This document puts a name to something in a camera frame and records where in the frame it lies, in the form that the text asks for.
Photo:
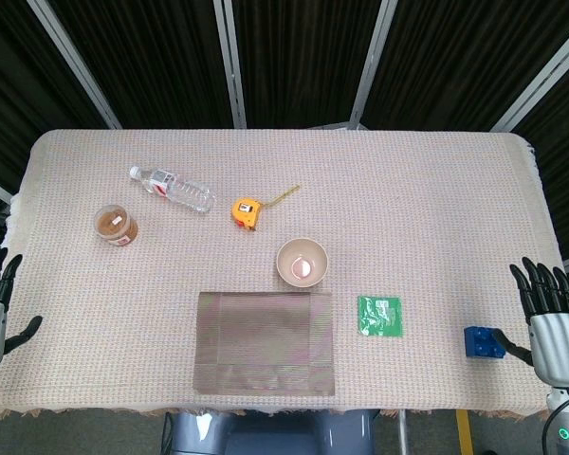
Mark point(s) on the blue toy brick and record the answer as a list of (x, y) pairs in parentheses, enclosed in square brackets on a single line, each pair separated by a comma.
[(481, 342)]

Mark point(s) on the brown woven placemat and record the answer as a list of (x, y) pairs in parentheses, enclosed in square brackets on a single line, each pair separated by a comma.
[(265, 341)]

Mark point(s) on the yellow tape measure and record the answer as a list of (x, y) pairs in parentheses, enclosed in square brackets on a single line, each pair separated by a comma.
[(244, 212)]

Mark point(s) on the clear jar of rubber bands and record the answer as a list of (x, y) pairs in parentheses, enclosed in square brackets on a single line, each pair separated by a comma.
[(116, 225)]

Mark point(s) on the white partition post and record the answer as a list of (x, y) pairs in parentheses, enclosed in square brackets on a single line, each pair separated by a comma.
[(372, 61), (231, 66), (540, 80), (76, 66)]

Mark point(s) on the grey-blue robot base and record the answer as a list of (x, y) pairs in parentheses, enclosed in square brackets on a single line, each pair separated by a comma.
[(275, 433)]

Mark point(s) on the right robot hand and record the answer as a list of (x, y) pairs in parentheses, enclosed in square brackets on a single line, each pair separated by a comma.
[(559, 346)]

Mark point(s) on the metal table leg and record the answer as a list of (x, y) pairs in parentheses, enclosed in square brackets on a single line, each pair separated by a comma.
[(403, 433)]

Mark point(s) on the light brown bowl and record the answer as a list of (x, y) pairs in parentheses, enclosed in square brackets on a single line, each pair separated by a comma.
[(289, 256)]

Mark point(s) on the green foil packet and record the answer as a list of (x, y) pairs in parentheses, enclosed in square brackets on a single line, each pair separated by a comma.
[(379, 316)]

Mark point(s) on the clear plastic water bottle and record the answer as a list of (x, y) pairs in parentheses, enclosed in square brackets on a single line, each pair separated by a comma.
[(185, 192)]

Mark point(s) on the pink woven tablecloth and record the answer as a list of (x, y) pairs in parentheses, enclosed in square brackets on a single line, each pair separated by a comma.
[(408, 199)]

